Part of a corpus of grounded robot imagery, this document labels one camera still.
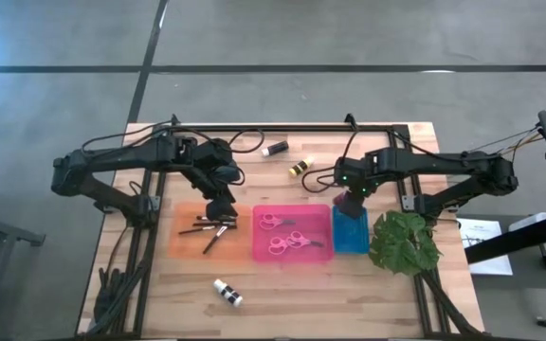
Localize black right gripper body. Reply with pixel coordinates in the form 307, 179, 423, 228
334, 158, 378, 196

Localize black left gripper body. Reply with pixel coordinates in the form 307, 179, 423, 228
201, 160, 245, 203

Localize dark-handled paintbrush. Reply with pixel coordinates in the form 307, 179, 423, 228
201, 224, 230, 256
177, 225, 217, 236
191, 221, 239, 229
195, 215, 237, 224

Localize yellow paint bottle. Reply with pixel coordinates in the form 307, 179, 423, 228
287, 155, 316, 178

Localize pink-handled scissors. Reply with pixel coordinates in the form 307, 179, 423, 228
258, 213, 298, 232
285, 230, 326, 250
267, 232, 305, 257

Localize white paint bottle black label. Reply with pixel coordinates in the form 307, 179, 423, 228
212, 278, 245, 309

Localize small slotted plastic basket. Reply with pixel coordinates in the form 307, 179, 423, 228
332, 204, 372, 256

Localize pink translucent plastic bin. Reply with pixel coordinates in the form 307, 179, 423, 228
251, 203, 336, 264

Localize orange translucent plastic bin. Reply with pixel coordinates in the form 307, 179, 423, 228
167, 202, 254, 260

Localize artificial green leafy plant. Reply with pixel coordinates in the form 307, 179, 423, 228
367, 210, 444, 277

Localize white paper sheet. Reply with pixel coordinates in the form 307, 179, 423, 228
456, 217, 515, 278

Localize black beam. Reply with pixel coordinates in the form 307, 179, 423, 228
464, 210, 546, 265

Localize white plastic object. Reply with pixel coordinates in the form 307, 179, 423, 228
507, 211, 546, 233

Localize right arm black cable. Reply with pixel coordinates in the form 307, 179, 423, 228
300, 112, 426, 194

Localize black aluminium table frame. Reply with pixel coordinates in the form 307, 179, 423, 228
77, 121, 487, 340

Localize black cable bundle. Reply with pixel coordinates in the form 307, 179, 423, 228
92, 264, 154, 335

